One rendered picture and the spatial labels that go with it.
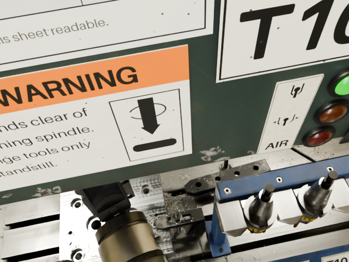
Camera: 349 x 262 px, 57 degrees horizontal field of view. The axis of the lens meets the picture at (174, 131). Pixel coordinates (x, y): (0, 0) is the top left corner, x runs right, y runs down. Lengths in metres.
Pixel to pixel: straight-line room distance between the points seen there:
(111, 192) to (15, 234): 0.71
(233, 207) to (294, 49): 0.50
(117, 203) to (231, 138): 0.23
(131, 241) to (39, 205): 0.72
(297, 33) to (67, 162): 0.17
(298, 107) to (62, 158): 0.17
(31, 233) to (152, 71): 0.95
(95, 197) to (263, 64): 0.29
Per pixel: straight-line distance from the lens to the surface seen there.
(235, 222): 0.65
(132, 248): 0.41
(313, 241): 1.02
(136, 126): 0.21
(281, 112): 0.24
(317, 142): 0.28
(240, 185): 0.67
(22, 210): 1.13
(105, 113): 0.19
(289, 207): 0.68
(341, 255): 0.97
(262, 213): 0.62
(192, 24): 0.16
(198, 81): 0.19
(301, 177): 0.70
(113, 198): 0.43
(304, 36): 0.19
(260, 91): 0.21
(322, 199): 0.65
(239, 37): 0.17
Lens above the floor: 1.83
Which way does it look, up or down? 55 degrees down
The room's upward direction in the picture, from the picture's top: 6 degrees counter-clockwise
